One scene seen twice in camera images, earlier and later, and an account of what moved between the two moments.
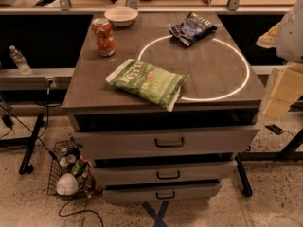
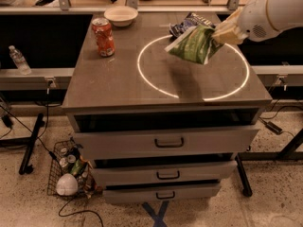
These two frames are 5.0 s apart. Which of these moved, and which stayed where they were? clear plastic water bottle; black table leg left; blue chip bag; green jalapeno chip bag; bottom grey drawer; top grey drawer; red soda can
Moved: green jalapeno chip bag
Stayed: blue chip bag; bottom grey drawer; clear plastic water bottle; top grey drawer; black table leg left; red soda can
